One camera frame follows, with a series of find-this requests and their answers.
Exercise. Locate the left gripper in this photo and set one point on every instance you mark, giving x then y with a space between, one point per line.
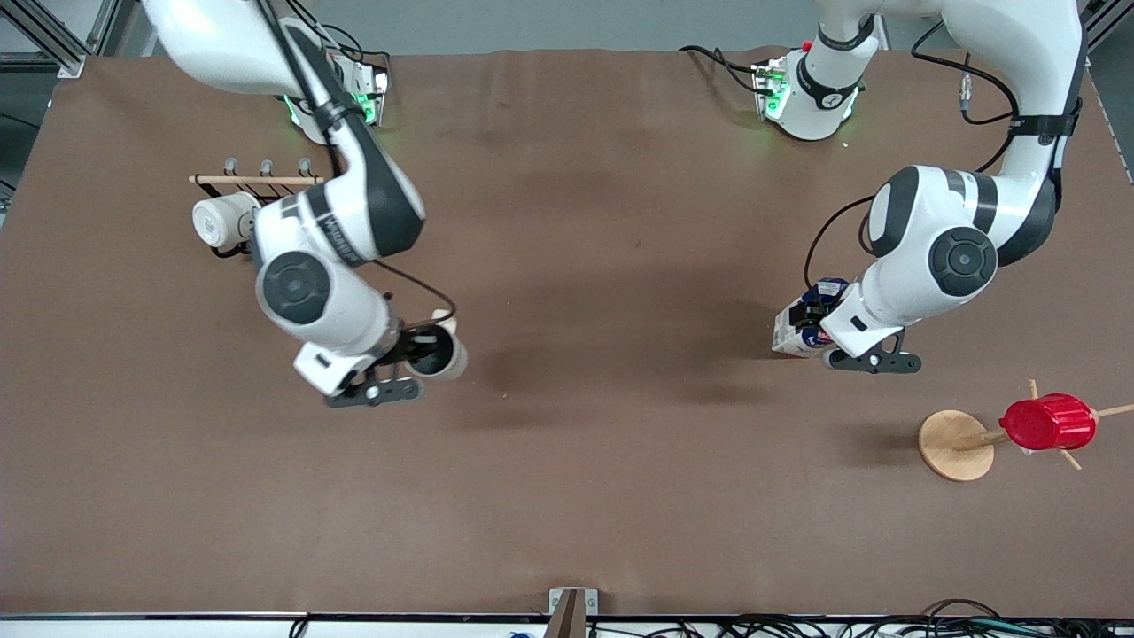
816 312

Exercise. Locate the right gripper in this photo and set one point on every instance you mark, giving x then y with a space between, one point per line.
413 343

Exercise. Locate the blue white milk carton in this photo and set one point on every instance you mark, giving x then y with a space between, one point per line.
788 337

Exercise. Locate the grey ribbed cup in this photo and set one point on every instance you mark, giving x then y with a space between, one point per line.
456 359

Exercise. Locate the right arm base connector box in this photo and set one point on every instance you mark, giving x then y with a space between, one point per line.
372 93

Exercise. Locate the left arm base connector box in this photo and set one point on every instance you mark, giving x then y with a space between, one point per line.
771 89

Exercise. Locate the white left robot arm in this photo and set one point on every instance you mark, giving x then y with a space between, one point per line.
961 261

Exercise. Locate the red ribbed cup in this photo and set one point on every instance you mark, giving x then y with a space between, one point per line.
1050 424

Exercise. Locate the wooden mug tree stand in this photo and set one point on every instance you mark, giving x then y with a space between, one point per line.
952 447

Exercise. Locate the white mug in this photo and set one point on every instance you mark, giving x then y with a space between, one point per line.
217 221

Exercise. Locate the metal table edge bracket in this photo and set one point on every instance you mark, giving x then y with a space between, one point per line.
571 616

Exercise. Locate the aluminium frame profile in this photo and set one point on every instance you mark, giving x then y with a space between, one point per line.
66 60
1107 13

